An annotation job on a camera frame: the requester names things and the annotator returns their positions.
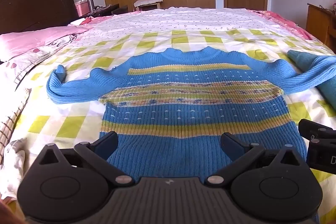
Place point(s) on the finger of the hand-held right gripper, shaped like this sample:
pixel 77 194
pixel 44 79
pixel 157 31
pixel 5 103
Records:
pixel 312 129

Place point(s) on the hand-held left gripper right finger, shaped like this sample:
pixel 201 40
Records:
pixel 230 145

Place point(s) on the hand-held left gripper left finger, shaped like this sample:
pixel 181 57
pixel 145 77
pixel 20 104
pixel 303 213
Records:
pixel 108 144

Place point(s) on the blue striped knit sweater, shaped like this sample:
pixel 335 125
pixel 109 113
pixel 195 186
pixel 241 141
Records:
pixel 183 113

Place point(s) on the green checked bed sheet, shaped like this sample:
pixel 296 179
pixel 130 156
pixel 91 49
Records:
pixel 78 127

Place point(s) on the teal knit cloth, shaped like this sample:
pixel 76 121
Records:
pixel 302 61

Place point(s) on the white crumpled cloth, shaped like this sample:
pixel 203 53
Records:
pixel 13 169

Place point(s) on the beige plaid sheet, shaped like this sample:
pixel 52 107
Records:
pixel 13 116

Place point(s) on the grey quilt with pink hearts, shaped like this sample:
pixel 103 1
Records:
pixel 26 57

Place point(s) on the pink satin pillow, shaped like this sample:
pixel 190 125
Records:
pixel 31 37

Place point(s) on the white floral bed sheet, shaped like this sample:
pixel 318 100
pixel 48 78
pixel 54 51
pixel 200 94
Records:
pixel 183 19

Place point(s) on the dark nightstand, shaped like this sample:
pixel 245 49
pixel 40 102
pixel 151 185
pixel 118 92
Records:
pixel 105 10

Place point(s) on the pink plastic basket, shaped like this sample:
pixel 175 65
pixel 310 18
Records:
pixel 82 7

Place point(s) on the steel thermos bottle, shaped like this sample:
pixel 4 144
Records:
pixel 90 3

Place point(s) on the wooden stool with white cushion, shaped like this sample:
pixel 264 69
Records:
pixel 148 2

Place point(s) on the dark wooden headboard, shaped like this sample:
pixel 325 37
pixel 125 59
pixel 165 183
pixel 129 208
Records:
pixel 34 1

